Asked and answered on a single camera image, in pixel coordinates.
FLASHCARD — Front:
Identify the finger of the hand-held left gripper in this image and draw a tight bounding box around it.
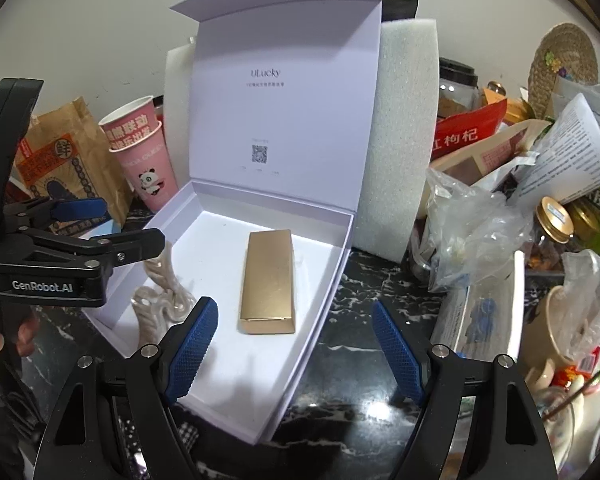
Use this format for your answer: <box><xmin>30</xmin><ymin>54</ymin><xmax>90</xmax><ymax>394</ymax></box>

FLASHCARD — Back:
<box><xmin>2</xmin><ymin>197</ymin><xmax>114</xmax><ymax>234</ymax></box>
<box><xmin>0</xmin><ymin>228</ymin><xmax>167</xmax><ymax>281</ymax></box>

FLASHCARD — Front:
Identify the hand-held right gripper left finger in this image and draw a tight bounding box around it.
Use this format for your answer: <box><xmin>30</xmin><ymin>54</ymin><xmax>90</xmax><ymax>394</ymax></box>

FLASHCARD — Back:
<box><xmin>32</xmin><ymin>296</ymin><xmax>220</xmax><ymax>480</ymax></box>

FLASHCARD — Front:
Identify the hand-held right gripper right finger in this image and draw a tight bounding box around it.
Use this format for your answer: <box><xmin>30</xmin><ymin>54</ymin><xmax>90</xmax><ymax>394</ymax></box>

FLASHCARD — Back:
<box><xmin>371</xmin><ymin>301</ymin><xmax>563</xmax><ymax>480</ymax></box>

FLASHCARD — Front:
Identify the cream twisted hair clip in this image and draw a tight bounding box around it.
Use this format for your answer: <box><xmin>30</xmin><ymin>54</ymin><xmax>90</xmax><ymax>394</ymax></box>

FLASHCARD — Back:
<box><xmin>130</xmin><ymin>240</ymin><xmax>201</xmax><ymax>324</ymax></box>

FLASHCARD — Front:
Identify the gold rectangular box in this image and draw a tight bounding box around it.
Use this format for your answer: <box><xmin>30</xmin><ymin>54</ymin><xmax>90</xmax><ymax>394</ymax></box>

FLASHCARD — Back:
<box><xmin>238</xmin><ymin>228</ymin><xmax>297</xmax><ymax>335</ymax></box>

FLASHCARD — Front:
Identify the white hinged gift box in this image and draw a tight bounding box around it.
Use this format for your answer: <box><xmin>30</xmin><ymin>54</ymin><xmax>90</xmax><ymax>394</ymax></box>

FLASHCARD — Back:
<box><xmin>82</xmin><ymin>0</ymin><xmax>384</xmax><ymax>446</ymax></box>

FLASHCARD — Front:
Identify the pastel pink and blue box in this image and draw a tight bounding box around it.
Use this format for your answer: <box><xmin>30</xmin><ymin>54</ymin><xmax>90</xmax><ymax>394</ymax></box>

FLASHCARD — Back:
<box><xmin>82</xmin><ymin>217</ymin><xmax>116</xmax><ymax>237</ymax></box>

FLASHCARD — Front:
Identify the brown printed paper bag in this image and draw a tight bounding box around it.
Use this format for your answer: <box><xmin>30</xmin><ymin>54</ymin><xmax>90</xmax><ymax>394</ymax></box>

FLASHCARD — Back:
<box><xmin>11</xmin><ymin>96</ymin><xmax>134</xmax><ymax>234</ymax></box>

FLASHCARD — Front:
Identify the pink panda paper cup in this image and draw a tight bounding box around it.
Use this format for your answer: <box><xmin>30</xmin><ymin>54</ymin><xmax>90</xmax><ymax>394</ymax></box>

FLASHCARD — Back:
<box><xmin>108</xmin><ymin>120</ymin><xmax>179</xmax><ymax>214</ymax></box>

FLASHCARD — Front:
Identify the white printed carton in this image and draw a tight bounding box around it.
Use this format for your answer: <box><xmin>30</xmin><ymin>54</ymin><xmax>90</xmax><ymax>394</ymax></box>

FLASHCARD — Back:
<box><xmin>429</xmin><ymin>249</ymin><xmax>527</xmax><ymax>362</ymax></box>

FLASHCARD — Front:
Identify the red printed paper cup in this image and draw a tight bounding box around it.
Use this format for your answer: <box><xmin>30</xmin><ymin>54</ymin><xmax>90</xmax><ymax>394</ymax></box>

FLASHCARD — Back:
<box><xmin>98</xmin><ymin>95</ymin><xmax>162</xmax><ymax>154</ymax></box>

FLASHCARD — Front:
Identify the clear plastic bag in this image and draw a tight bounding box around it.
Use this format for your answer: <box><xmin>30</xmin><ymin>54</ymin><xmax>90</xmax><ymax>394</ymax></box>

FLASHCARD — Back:
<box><xmin>422</xmin><ymin>164</ymin><xmax>537</xmax><ymax>294</ymax></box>

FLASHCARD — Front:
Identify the beige ceramic mug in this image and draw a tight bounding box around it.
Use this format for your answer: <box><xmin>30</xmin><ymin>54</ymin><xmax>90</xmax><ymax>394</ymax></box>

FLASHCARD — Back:
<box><xmin>522</xmin><ymin>284</ymin><xmax>582</xmax><ymax>392</ymax></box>

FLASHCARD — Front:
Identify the clear plastic cup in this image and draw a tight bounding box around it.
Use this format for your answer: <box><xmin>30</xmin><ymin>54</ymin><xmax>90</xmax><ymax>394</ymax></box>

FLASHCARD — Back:
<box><xmin>534</xmin><ymin>384</ymin><xmax>582</xmax><ymax>472</ymax></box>

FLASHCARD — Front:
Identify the crumpled translucent plastic bag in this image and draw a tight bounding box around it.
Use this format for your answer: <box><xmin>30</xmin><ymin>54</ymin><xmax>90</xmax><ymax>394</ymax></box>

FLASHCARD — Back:
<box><xmin>559</xmin><ymin>249</ymin><xmax>600</xmax><ymax>362</ymax></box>

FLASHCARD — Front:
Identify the kraft paper pouch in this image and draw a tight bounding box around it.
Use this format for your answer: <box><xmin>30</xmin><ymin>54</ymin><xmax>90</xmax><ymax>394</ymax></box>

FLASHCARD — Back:
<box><xmin>429</xmin><ymin>120</ymin><xmax>552</xmax><ymax>187</ymax></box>

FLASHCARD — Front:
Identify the glass jar with gold lid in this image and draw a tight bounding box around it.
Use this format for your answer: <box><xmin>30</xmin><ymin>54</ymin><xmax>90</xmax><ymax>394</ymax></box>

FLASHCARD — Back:
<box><xmin>527</xmin><ymin>195</ymin><xmax>577</xmax><ymax>272</ymax></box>

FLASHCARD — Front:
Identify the white foam sheet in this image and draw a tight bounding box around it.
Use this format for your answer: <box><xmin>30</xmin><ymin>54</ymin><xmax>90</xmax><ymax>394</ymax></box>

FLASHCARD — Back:
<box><xmin>164</xmin><ymin>18</ymin><xmax>439</xmax><ymax>264</ymax></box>

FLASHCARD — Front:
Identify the red snack packet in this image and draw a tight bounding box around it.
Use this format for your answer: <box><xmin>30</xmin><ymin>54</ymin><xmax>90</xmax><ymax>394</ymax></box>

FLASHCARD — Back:
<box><xmin>429</xmin><ymin>97</ymin><xmax>509</xmax><ymax>167</ymax></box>

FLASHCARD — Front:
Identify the white printed paper leaflet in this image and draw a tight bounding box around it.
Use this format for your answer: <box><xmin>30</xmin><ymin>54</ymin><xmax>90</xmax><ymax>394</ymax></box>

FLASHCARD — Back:
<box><xmin>509</xmin><ymin>92</ymin><xmax>600</xmax><ymax>207</ymax></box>

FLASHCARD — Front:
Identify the glass jar with black lid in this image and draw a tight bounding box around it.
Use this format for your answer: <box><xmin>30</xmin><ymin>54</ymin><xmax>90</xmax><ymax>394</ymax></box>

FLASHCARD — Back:
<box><xmin>437</xmin><ymin>57</ymin><xmax>480</xmax><ymax>122</ymax></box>

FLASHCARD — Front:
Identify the round woven straw mat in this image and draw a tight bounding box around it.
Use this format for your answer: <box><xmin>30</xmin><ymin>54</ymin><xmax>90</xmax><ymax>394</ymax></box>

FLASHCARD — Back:
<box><xmin>527</xmin><ymin>22</ymin><xmax>600</xmax><ymax>119</ymax></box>

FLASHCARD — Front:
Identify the black fabric bag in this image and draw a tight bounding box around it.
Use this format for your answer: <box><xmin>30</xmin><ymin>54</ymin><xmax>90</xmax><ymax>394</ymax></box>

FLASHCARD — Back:
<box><xmin>381</xmin><ymin>0</ymin><xmax>420</xmax><ymax>24</ymax></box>

